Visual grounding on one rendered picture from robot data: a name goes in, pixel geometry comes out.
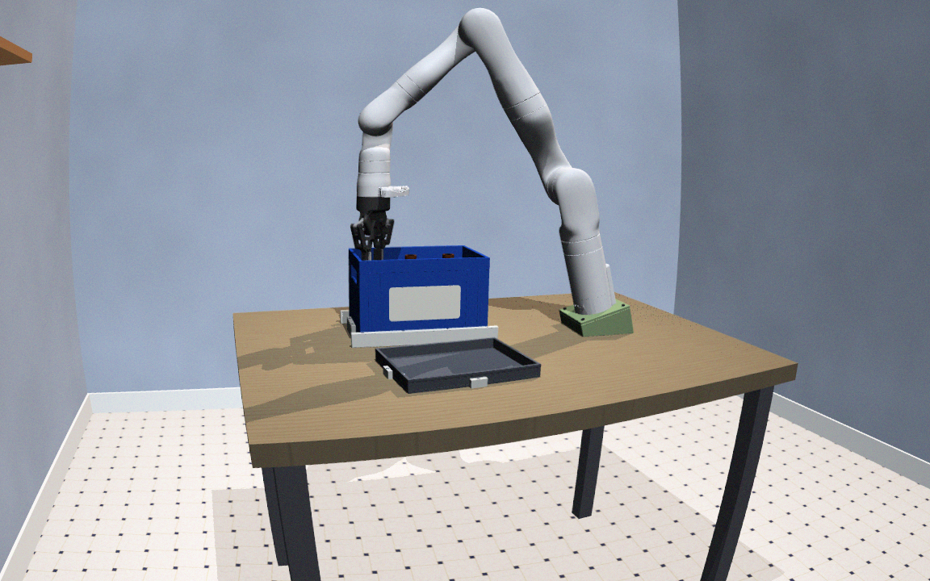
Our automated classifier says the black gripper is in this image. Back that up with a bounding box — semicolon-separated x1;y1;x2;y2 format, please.
350;196;394;261

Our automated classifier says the blue crate with dividers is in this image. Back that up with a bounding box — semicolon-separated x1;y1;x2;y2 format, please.
349;245;488;332

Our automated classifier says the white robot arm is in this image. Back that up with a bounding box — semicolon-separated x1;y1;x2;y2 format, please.
357;8;616;315

